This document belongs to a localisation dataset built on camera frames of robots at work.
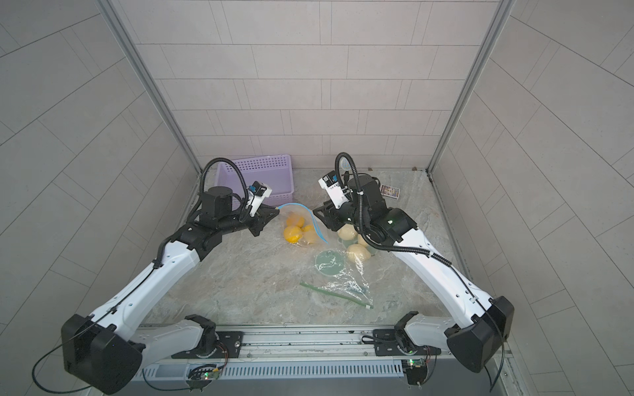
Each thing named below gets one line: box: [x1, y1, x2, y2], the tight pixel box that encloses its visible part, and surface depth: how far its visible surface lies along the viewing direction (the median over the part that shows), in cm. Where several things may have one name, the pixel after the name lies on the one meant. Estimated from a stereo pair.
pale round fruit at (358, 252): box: [347, 243, 372, 264], surface depth 86 cm
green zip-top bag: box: [298, 224, 379, 311], surface depth 85 cm
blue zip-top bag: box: [275, 202, 329, 246], surface depth 90 cm
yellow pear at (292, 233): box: [283, 225, 303, 244], surface depth 90 cm
